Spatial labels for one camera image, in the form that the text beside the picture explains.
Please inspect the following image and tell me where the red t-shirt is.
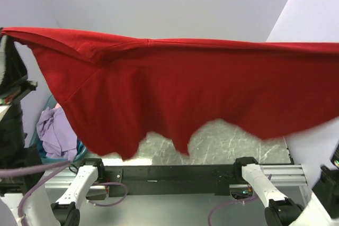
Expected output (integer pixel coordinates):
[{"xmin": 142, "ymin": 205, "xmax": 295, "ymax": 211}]
[{"xmin": 2, "ymin": 27, "xmax": 338, "ymax": 160}]

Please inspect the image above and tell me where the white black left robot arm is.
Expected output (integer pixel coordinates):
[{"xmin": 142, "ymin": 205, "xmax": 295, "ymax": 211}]
[{"xmin": 1, "ymin": 35, "xmax": 106, "ymax": 225}]

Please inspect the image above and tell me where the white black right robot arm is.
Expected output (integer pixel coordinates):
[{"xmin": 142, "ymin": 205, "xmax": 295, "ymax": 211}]
[{"xmin": 232, "ymin": 149, "xmax": 338, "ymax": 225}]

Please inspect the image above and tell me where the teal plastic laundry basket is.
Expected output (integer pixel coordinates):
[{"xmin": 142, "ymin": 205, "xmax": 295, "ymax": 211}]
[{"xmin": 30, "ymin": 96, "xmax": 87, "ymax": 164}]

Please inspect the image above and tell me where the lavender t-shirt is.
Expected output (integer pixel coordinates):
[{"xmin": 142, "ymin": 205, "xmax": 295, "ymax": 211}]
[{"xmin": 37, "ymin": 107, "xmax": 77, "ymax": 160}]

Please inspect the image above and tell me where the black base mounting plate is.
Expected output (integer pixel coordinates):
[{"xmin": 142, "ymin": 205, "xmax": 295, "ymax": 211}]
[{"xmin": 95, "ymin": 164, "xmax": 247, "ymax": 196}]

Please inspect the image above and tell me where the aluminium frame rail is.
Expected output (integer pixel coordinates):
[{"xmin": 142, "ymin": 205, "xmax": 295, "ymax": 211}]
[{"xmin": 45, "ymin": 165, "xmax": 308, "ymax": 189}]

